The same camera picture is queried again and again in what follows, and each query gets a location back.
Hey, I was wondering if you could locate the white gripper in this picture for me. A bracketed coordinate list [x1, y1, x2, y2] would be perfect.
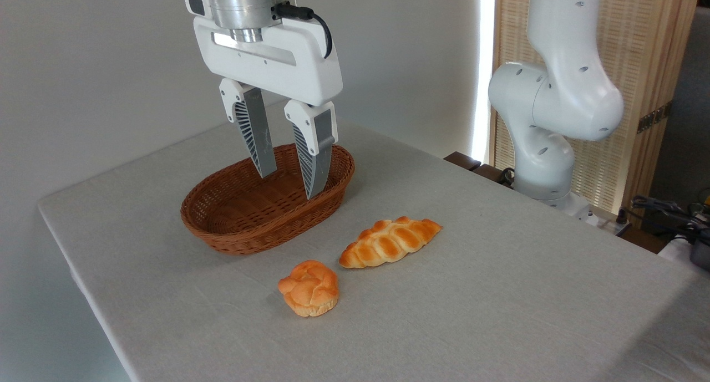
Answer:
[193, 16, 343, 201]

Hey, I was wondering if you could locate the round knotted bread bun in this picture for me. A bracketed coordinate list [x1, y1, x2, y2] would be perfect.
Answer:
[277, 259, 340, 318]

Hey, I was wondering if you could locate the brown woven wicker basket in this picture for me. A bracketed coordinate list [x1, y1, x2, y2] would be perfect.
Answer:
[180, 143, 356, 256]

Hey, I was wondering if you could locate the long braided bread loaf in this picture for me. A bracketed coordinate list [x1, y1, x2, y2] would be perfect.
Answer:
[338, 216, 443, 269]

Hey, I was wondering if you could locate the dark brown wooden furniture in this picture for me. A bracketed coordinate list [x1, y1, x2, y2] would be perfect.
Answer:
[443, 151, 516, 189]

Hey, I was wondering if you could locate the grey table cloth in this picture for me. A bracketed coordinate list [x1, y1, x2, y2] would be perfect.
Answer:
[38, 102, 710, 382]

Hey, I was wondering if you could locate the wooden slatted folding screen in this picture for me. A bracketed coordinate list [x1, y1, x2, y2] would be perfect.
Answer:
[490, 0, 703, 228]

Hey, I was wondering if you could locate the dark metal screen hinge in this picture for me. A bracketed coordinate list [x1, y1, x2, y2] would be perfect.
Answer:
[636, 101, 672, 134]

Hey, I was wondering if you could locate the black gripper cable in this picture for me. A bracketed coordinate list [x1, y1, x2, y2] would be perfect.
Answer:
[272, 2, 334, 60]

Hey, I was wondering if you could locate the black cable bundle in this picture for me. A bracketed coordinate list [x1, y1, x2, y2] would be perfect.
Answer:
[617, 189, 710, 245]

